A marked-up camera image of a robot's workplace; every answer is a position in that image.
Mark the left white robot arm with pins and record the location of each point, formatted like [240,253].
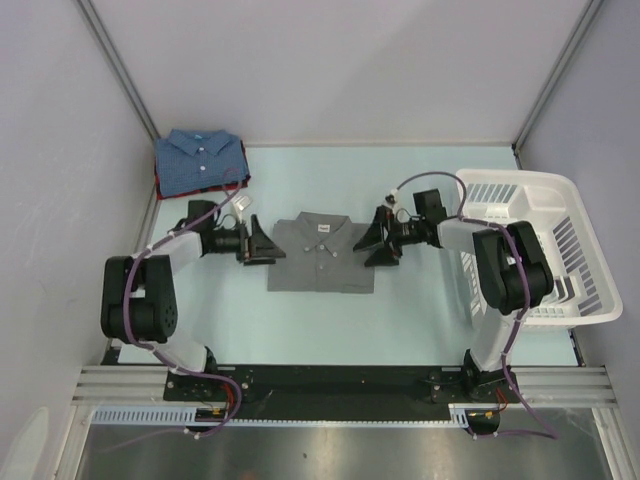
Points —
[139,304]

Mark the white slotted cable duct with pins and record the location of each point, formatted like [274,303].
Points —
[173,416]

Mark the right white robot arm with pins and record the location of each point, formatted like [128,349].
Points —
[513,277]

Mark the right aluminium corner post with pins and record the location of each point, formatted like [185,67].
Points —
[569,51]

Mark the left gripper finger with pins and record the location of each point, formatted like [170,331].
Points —
[260,244]
[257,261]

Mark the aluminium corner post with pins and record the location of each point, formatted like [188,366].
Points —
[569,51]
[98,29]

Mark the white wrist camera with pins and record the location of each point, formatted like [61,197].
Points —
[391,200]
[240,203]

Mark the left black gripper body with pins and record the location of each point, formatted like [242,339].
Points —
[243,234]

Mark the folded blue checked shirt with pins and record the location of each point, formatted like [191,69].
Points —
[187,139]

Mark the folded red shirt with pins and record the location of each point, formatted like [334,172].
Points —
[179,174]

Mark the white plastic laundry basket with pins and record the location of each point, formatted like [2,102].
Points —
[584,291]

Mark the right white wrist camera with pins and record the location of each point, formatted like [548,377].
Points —
[391,200]

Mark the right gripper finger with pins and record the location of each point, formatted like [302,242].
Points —
[373,237]
[385,256]

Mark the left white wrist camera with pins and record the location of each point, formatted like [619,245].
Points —
[240,203]

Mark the grey long sleeve shirt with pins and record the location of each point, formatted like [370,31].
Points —
[319,256]

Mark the aluminium frame rail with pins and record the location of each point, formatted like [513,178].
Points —
[546,387]

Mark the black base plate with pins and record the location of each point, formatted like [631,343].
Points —
[359,394]

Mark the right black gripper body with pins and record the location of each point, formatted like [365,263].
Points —
[395,237]

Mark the left aluminium corner post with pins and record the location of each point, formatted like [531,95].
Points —
[98,29]

